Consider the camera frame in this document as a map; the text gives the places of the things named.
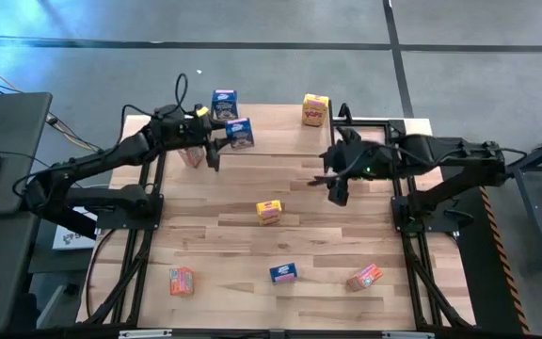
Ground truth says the orange cereal box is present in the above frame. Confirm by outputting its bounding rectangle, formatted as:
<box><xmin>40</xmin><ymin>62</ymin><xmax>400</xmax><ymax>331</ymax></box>
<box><xmin>179</xmin><ymin>145</ymin><xmax>205</xmax><ymax>170</ymax></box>
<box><xmin>169</xmin><ymin>266</ymin><xmax>195</xmax><ymax>297</ymax></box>
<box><xmin>346</xmin><ymin>263</ymin><xmax>385</xmax><ymax>292</ymax></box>

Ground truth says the white printed box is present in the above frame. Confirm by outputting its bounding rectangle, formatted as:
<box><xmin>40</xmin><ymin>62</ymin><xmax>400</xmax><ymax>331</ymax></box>
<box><xmin>52</xmin><ymin>206</ymin><xmax>101</xmax><ymax>250</ymax></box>

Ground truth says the grey desk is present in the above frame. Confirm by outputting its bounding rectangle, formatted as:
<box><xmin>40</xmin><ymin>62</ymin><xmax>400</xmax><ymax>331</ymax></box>
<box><xmin>0</xmin><ymin>91</ymin><xmax>54</xmax><ymax>218</ymax></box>
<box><xmin>0</xmin><ymin>210</ymin><xmax>41</xmax><ymax>333</ymax></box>

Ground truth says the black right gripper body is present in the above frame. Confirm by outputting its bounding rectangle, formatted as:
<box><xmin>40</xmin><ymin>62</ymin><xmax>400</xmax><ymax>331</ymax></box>
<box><xmin>325</xmin><ymin>140</ymin><xmax>394</xmax><ymax>181</ymax></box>

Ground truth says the silver metal bracket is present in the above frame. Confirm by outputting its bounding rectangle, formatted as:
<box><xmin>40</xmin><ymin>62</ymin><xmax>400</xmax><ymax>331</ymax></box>
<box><xmin>381</xmin><ymin>331</ymin><xmax>436</xmax><ymax>339</ymax></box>
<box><xmin>118</xmin><ymin>329</ymin><xmax>173</xmax><ymax>339</ymax></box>

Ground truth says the blue Frosted Flakes cereal box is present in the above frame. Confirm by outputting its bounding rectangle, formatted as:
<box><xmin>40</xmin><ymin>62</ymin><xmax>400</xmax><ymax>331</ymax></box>
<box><xmin>211</xmin><ymin>89</ymin><xmax>240</xmax><ymax>122</ymax></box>
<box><xmin>269</xmin><ymin>262</ymin><xmax>299</xmax><ymax>285</ymax></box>
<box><xmin>224</xmin><ymin>117</ymin><xmax>256</xmax><ymax>151</ymax></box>

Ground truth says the grey metal leg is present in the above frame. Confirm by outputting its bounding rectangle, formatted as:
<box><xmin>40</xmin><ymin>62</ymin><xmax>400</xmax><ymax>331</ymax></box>
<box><xmin>35</xmin><ymin>282</ymin><xmax>80</xmax><ymax>330</ymax></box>

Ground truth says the wooden shelf with black frame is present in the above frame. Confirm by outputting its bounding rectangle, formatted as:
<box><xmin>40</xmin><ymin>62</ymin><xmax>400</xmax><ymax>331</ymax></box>
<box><xmin>206</xmin><ymin>97</ymin><xmax>337</xmax><ymax>174</ymax></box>

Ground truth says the black frame clamp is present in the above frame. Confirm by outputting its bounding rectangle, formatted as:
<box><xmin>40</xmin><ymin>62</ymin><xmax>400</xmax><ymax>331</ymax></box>
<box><xmin>337</xmin><ymin>102</ymin><xmax>354</xmax><ymax>124</ymax></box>

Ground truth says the black mat with hazard stripe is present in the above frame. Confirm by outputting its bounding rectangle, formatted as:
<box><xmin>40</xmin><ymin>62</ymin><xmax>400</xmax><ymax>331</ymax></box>
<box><xmin>433</xmin><ymin>136</ymin><xmax>531</xmax><ymax>335</ymax></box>

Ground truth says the black metal bar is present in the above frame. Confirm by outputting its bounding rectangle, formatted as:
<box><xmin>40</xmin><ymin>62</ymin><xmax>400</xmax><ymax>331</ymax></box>
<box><xmin>21</xmin><ymin>197</ymin><xmax>98</xmax><ymax>239</ymax></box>

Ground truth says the black aluminium table frame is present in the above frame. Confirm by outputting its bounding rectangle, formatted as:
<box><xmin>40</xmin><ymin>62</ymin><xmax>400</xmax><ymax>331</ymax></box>
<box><xmin>80</xmin><ymin>103</ymin><xmax>477</xmax><ymax>331</ymax></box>

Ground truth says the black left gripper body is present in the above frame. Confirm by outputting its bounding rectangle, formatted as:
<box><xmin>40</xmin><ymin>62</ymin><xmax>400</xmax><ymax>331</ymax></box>
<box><xmin>151</xmin><ymin>105</ymin><xmax>215</xmax><ymax>151</ymax></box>

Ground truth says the black cable with plug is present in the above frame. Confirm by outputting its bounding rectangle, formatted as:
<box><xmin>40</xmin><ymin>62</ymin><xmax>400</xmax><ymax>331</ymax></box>
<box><xmin>0</xmin><ymin>76</ymin><xmax>117</xmax><ymax>161</ymax></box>

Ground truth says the yellow Corn Pops cereal box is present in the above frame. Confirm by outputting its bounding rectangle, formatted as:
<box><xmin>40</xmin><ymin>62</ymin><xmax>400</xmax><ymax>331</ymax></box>
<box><xmin>301</xmin><ymin>92</ymin><xmax>330</xmax><ymax>128</ymax></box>
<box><xmin>255</xmin><ymin>199</ymin><xmax>283</xmax><ymax>227</ymax></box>

